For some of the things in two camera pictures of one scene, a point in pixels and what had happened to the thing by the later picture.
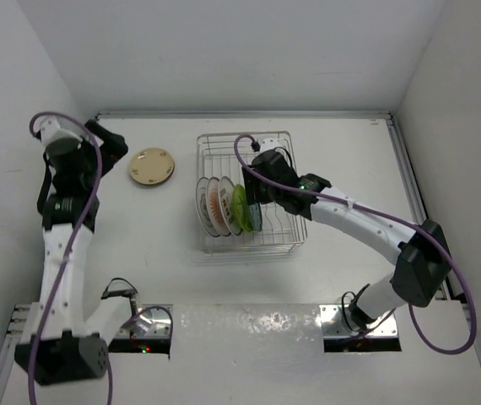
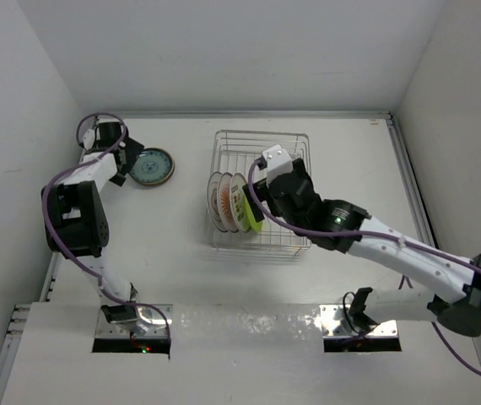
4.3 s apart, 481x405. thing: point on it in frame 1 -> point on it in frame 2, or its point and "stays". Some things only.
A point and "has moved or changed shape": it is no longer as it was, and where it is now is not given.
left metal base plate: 149,323 stays
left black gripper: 114,144 -> 132,151
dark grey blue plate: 256,214 has moved or changed shape
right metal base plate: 332,325 stays
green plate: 243,207 has moved or changed shape
